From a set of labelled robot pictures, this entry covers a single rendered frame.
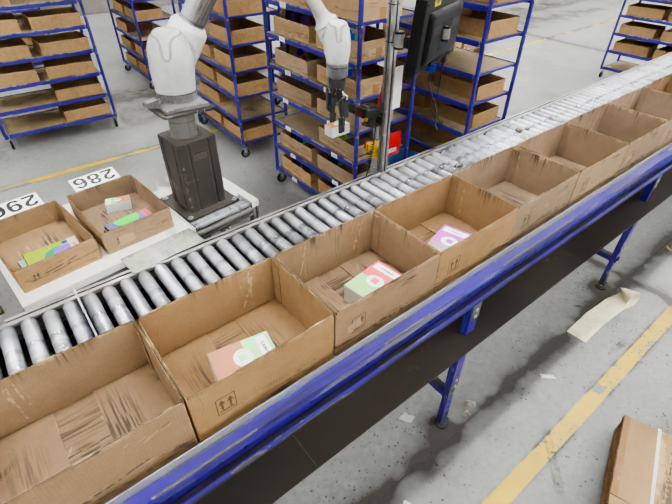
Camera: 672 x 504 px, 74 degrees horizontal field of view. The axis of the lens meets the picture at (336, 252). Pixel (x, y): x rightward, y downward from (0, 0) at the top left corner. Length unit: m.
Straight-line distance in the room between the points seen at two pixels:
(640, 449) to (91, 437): 1.97
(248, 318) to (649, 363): 2.13
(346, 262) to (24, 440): 0.98
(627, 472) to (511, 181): 1.23
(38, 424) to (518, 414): 1.87
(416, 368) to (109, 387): 0.92
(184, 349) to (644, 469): 1.78
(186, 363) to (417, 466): 1.17
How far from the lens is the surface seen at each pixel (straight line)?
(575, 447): 2.35
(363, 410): 1.47
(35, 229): 2.26
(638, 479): 2.23
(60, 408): 1.33
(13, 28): 4.94
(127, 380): 1.31
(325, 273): 1.48
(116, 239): 1.95
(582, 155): 2.38
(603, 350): 2.79
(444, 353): 1.64
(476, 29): 3.36
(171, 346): 1.32
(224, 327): 1.35
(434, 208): 1.76
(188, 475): 1.10
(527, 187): 2.06
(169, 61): 1.88
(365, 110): 2.17
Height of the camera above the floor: 1.86
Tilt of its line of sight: 39 degrees down
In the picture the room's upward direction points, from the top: straight up
